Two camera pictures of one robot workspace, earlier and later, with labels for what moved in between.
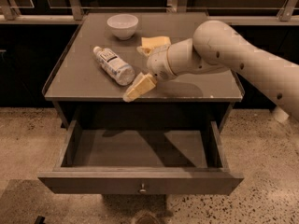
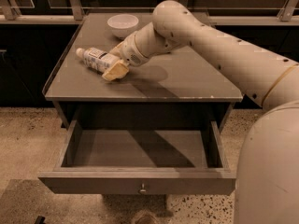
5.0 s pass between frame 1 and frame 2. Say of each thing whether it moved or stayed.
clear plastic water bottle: moved
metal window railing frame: stayed
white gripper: moved
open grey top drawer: stayed
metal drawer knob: stayed
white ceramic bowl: stayed
